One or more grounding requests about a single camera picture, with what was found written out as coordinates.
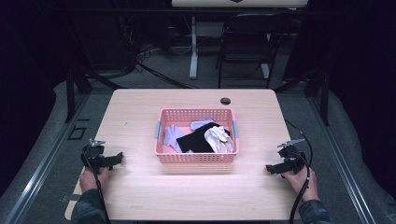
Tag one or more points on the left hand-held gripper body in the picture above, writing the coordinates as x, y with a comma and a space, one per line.
93, 155

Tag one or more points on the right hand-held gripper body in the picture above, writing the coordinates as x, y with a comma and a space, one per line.
292, 158

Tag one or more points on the person's left hand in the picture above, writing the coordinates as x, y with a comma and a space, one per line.
88, 182

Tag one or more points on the person's right hand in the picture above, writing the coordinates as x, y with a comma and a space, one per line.
303, 183

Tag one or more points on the lavender sock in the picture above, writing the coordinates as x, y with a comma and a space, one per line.
172, 137
201, 123

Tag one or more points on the white sock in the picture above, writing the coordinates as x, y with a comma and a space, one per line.
220, 138

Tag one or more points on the pink perforated plastic basket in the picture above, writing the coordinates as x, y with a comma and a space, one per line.
196, 157

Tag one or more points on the black sock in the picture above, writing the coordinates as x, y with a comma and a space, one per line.
197, 140

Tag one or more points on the black folding chair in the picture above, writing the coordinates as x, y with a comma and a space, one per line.
246, 46

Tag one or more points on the white desk with legs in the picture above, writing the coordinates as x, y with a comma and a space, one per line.
218, 3

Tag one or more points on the aluminium floor rail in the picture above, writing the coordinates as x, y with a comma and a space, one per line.
341, 158
40, 169

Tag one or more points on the black metal frame stand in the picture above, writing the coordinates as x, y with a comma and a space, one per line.
73, 84
317, 87

